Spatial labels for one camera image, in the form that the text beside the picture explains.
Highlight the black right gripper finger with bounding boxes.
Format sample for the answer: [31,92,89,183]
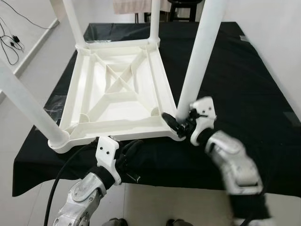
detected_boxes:
[161,112,185,138]

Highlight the white plastic table top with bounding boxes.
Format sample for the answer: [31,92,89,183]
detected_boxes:
[48,38,186,153]

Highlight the grey left robot foot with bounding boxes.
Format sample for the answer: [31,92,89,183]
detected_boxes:
[101,218,128,226]

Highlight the clear tape patch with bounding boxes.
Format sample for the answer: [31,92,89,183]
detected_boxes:
[45,94,67,119]

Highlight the black round stool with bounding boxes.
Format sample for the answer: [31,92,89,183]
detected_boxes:
[168,0,199,22]

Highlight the crumpled clear tape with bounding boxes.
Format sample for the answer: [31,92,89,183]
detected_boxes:
[84,24,117,43]

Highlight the beige checked cloth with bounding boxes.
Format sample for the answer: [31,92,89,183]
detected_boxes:
[113,0,156,15]

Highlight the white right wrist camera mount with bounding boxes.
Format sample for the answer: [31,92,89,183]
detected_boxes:
[188,97,217,145]

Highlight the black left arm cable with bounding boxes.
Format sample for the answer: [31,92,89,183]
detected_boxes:
[43,141,99,226]

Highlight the black wall cable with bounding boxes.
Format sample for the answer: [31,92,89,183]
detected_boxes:
[0,21,24,65]
[0,0,59,30]

